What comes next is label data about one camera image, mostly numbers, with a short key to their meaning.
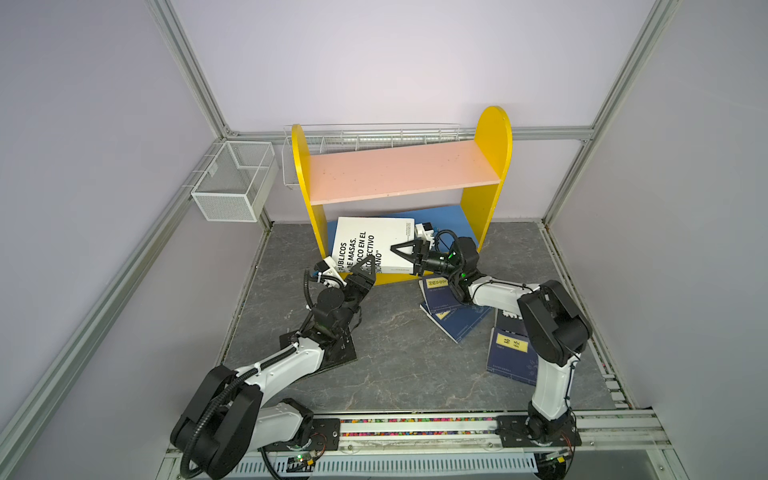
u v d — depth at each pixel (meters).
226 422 0.41
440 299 0.93
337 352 0.63
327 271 0.72
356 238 0.80
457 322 0.92
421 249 0.75
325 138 0.92
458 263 0.69
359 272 0.71
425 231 0.82
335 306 0.61
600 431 0.75
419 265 0.76
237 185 0.96
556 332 0.51
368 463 0.71
